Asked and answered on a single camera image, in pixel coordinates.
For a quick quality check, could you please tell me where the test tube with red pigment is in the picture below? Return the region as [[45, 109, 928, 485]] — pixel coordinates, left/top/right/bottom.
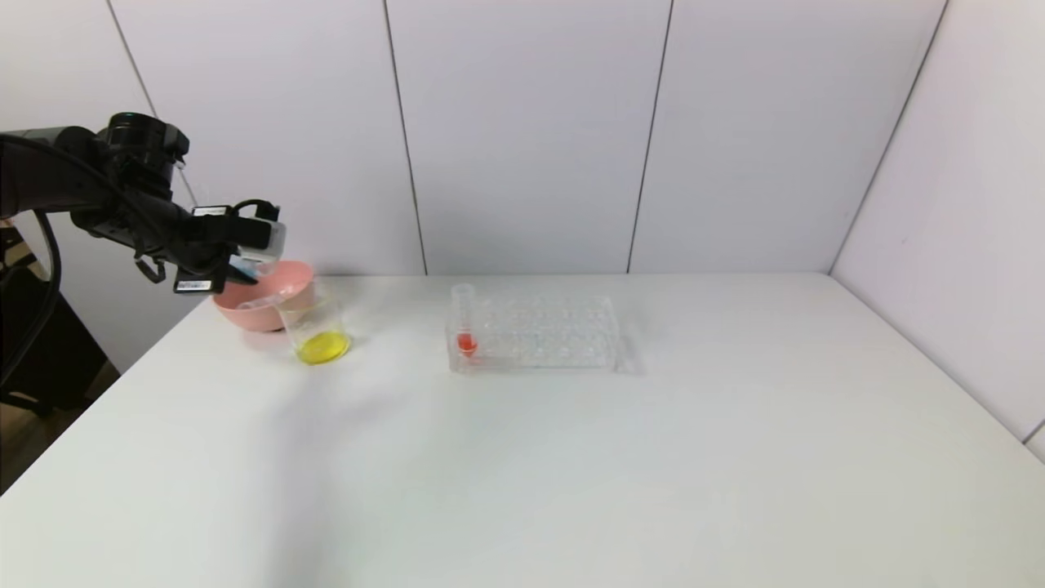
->
[[451, 283, 482, 359]]

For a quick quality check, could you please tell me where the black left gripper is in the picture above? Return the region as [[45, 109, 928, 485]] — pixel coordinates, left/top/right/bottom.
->
[[153, 205, 260, 295]]

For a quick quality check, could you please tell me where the pink plastic bowl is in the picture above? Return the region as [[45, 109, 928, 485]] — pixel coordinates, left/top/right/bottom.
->
[[213, 260, 317, 334]]

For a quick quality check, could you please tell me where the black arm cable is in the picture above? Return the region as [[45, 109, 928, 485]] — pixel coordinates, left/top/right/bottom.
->
[[0, 208, 63, 386]]

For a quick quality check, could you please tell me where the clear plastic test tube rack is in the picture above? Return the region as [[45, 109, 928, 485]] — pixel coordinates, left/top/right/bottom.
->
[[447, 290, 630, 375]]

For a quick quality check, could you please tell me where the clear glass beaker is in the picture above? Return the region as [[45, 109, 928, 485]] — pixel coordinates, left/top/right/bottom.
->
[[276, 278, 352, 367]]

